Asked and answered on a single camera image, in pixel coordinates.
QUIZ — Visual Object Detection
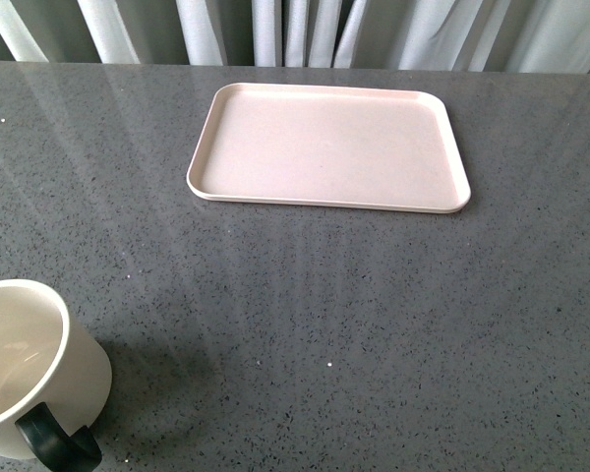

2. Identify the grey white curtain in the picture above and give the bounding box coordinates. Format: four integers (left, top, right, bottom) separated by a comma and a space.
0, 0, 590, 74

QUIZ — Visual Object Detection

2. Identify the pale pink rectangular tray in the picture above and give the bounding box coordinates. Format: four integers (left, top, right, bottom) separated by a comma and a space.
187, 83, 471, 213

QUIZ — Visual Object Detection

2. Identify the white smiley mug black handle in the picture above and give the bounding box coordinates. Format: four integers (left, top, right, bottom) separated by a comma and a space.
0, 279, 112, 471

